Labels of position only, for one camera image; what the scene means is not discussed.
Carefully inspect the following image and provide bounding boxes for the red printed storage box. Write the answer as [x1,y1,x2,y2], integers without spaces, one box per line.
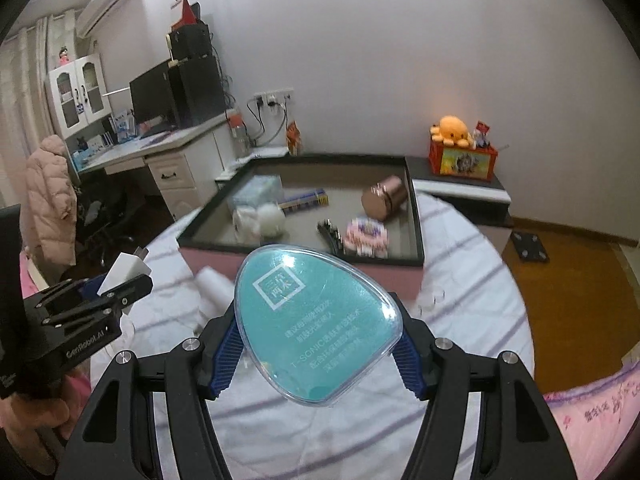
[429,135,500,181]

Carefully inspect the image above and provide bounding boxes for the clear plastic packet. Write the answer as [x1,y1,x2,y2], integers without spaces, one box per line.
[231,176,283,211]

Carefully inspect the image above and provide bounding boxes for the white wall power outlet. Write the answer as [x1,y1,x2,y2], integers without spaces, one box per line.
[252,89,293,106]

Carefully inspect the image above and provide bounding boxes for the black computer monitor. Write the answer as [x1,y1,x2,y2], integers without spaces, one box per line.
[129,59,173,128]

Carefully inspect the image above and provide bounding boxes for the person's left hand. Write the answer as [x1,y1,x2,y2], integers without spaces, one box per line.
[0,392,71,441]

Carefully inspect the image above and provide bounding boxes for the black office chair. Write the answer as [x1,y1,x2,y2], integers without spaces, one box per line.
[70,185,151,271]

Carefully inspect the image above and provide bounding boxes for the red flag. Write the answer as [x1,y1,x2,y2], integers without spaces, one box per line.
[172,0,198,28]

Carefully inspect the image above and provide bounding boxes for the light curtain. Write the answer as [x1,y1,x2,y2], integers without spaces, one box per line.
[0,17,66,211]

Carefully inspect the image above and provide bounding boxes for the black speaker box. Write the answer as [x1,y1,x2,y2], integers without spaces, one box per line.
[167,22,213,61]

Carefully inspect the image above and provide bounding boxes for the pink printed blanket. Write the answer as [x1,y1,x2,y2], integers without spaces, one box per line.
[542,360,640,480]

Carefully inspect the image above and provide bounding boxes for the pink box with black rim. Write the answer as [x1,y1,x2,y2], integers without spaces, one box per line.
[177,152,426,301]

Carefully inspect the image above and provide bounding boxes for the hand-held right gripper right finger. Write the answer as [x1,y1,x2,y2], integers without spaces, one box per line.
[392,292,576,480]

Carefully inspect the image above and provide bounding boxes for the orange octopus plush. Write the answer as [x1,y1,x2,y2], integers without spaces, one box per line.
[431,116,476,148]

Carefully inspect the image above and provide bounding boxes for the teal plastic case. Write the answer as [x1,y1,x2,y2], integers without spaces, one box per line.
[234,244,405,405]

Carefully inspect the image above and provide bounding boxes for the small black yellow box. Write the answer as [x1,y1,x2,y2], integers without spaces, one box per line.
[277,189,330,210]

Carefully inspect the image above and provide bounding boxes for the striped white tablecloth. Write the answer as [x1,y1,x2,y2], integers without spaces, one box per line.
[75,192,526,480]

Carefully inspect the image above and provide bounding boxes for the white air conditioner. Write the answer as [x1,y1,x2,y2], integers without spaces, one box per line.
[75,0,137,37]

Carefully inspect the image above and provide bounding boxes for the bottle with orange cap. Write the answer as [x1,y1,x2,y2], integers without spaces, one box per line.
[230,110,251,158]

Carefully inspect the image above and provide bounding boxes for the white charger adapter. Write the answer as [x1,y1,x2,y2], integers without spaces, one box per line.
[97,247,152,296]

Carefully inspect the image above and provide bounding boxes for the white glass-door cabinet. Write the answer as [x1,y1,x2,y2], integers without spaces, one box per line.
[45,54,112,138]

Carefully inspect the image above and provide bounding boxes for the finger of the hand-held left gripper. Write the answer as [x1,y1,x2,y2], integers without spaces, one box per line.
[24,275,107,312]
[42,272,154,335]

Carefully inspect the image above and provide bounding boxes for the rose gold jar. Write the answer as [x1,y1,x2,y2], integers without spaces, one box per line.
[361,175,405,222]

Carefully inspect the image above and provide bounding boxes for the black bead bracelet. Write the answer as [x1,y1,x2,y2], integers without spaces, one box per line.
[317,219,346,253]

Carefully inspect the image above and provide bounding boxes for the low white black-topped cabinet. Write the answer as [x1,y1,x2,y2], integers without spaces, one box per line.
[215,145,513,228]

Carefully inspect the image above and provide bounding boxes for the black computer tower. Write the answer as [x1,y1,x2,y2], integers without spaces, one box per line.
[167,55,227,127]

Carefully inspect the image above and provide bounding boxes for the pink patterned packet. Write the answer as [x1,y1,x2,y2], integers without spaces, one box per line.
[342,217,390,259]

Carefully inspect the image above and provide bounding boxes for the blue white box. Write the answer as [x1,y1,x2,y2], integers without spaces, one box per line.
[111,112,137,141]

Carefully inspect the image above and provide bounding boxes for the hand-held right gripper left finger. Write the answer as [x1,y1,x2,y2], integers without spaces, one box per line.
[50,300,251,480]

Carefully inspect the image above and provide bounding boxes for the pink puffer coat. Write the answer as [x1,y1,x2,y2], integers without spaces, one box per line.
[24,134,78,267]

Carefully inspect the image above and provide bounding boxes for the white animal figure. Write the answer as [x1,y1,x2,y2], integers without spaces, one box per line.
[232,201,286,241]

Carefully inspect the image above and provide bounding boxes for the orange snack bag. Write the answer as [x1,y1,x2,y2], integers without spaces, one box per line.
[286,120,305,156]

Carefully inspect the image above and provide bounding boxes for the black bathroom scale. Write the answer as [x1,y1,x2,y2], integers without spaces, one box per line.
[510,230,551,263]

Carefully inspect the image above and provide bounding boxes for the white desk with drawers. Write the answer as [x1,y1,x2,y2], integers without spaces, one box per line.
[75,110,246,221]

